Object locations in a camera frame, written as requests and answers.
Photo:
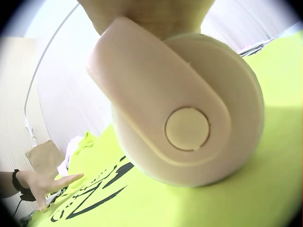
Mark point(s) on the person's right hand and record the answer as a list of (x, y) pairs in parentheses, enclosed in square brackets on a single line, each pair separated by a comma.
[(146, 14)]

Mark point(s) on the person's left hand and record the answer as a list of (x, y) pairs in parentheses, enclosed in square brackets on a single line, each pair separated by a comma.
[(37, 186)]

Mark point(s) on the person's left thumb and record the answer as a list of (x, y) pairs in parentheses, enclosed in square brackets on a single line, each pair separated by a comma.
[(42, 201)]

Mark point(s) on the person's left index finger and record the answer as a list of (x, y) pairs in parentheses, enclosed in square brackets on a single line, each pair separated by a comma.
[(68, 179)]

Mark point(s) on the beige lint roller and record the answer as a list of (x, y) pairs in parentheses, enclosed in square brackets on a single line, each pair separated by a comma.
[(180, 104)]

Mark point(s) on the pile of white clothes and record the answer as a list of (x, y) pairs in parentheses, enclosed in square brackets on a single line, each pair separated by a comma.
[(71, 156)]

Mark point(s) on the black wrist band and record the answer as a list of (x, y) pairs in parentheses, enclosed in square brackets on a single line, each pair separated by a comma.
[(19, 184)]

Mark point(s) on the brown paper bag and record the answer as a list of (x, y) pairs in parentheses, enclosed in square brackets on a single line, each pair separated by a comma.
[(45, 156)]

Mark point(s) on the neon yellow crumpled garment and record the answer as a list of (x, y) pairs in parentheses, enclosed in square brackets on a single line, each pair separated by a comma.
[(87, 141)]

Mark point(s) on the neon yellow printed t-shirt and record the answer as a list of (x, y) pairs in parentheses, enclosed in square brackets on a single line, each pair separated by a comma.
[(213, 189)]

